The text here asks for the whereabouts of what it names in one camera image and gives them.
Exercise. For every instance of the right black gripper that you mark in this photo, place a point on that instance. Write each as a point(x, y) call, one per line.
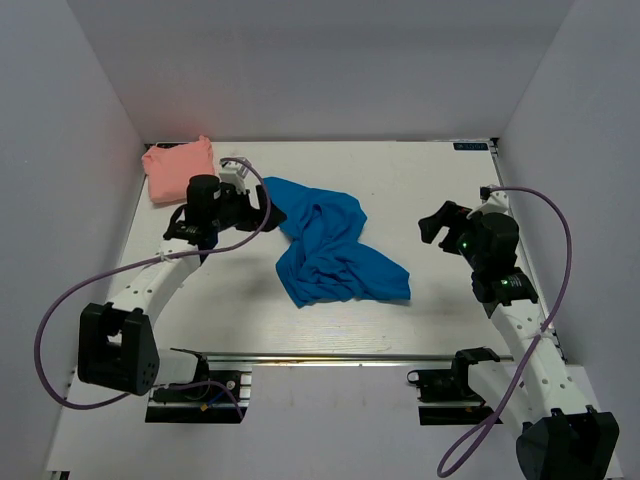
point(450, 215)

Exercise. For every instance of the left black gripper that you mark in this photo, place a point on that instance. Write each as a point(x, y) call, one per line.
point(254, 217)

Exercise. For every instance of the blue t-shirt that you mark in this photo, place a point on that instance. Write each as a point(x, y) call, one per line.
point(325, 260)

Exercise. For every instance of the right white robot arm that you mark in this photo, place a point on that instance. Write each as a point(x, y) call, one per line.
point(559, 433)

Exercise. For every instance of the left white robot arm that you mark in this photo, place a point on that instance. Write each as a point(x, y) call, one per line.
point(117, 347)

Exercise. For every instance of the blue label sticker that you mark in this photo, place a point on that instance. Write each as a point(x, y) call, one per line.
point(470, 146)

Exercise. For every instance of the folded pink t-shirt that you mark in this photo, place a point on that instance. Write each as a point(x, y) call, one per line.
point(169, 170)

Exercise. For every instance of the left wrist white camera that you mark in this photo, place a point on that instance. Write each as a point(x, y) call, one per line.
point(233, 171)

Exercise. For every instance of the wrist white camera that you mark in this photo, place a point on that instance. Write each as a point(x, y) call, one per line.
point(233, 171)
point(492, 201)

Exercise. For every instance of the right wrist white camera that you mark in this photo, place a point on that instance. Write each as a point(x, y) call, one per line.
point(492, 201)

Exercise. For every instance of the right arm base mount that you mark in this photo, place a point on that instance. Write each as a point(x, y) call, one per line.
point(445, 397)

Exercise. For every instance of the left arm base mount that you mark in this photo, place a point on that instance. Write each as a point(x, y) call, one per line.
point(203, 404)

